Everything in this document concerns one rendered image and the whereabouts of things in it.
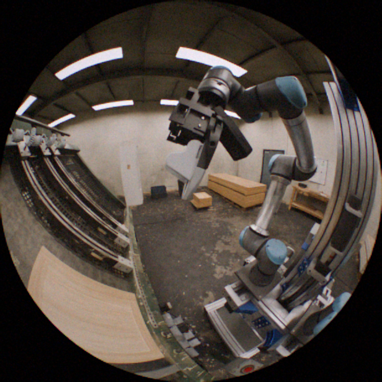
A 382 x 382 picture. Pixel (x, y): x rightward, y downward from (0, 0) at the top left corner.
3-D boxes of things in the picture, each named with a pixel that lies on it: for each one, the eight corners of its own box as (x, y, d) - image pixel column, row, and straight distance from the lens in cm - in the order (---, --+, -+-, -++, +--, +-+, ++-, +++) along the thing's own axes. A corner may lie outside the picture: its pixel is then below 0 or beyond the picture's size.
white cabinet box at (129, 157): (142, 204, 416) (136, 144, 386) (126, 206, 427) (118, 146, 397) (142, 198, 473) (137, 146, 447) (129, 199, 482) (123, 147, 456)
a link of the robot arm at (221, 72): (242, 77, 40) (219, 58, 39) (239, 95, 30) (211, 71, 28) (224, 90, 43) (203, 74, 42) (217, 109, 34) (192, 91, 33)
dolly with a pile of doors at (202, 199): (211, 208, 359) (212, 196, 342) (196, 211, 337) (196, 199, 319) (203, 201, 407) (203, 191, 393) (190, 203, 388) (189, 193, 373)
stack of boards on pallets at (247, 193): (262, 206, 444) (266, 185, 422) (244, 212, 365) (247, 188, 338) (224, 188, 601) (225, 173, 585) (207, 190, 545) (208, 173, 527)
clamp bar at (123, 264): (128, 275, 91) (150, 256, 79) (10, 149, 104) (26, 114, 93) (126, 265, 98) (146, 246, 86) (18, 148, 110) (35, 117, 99)
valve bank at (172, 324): (212, 348, 106) (218, 351, 82) (193, 357, 106) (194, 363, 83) (176, 302, 109) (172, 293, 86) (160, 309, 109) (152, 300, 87)
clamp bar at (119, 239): (124, 249, 110) (142, 232, 99) (30, 148, 121) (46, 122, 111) (124, 242, 117) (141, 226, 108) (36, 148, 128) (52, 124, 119)
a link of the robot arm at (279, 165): (252, 262, 60) (297, 151, 60) (232, 244, 66) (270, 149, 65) (262, 257, 71) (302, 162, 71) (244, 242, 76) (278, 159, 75)
